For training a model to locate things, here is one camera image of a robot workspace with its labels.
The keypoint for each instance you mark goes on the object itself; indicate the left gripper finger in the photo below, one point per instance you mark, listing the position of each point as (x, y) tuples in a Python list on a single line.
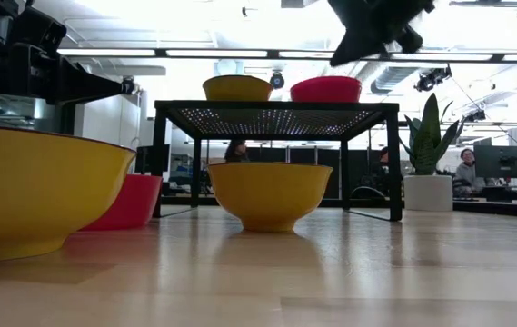
[(85, 84)]

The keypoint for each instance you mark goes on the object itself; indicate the white cabinet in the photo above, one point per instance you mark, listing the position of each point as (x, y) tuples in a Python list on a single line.
[(103, 122)]

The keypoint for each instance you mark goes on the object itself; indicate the black overhead beam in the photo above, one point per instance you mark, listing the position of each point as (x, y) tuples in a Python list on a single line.
[(496, 57)]

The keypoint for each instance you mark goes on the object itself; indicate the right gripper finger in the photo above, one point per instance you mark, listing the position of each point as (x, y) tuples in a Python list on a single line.
[(353, 45)]

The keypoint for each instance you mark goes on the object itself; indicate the snake plant in white pot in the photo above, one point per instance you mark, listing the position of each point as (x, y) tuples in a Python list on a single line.
[(428, 193)]

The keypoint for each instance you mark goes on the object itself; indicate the black perforated metal riser shelf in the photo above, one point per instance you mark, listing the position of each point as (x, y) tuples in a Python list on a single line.
[(276, 106)]

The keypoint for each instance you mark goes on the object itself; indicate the round black ceiling device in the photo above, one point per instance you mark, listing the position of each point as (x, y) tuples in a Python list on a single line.
[(277, 81)]

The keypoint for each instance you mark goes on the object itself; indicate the person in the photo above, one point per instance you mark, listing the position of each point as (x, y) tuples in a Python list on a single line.
[(384, 156), (236, 152), (467, 172)]

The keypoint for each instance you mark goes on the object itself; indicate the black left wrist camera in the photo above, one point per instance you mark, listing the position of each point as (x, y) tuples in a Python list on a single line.
[(40, 29)]

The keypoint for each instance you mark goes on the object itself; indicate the yellow bowl blue floral inside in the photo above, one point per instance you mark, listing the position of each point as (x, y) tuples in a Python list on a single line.
[(35, 191), (237, 91), (269, 195)]

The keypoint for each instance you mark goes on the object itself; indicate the black camera on boom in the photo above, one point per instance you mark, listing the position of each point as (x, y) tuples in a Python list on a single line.
[(430, 79)]

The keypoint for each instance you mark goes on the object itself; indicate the black computer monitor with mount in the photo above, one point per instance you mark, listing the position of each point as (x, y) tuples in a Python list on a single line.
[(503, 161)]

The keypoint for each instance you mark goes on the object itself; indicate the red plastic bowl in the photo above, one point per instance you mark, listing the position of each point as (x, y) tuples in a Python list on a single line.
[(326, 91), (135, 200)]

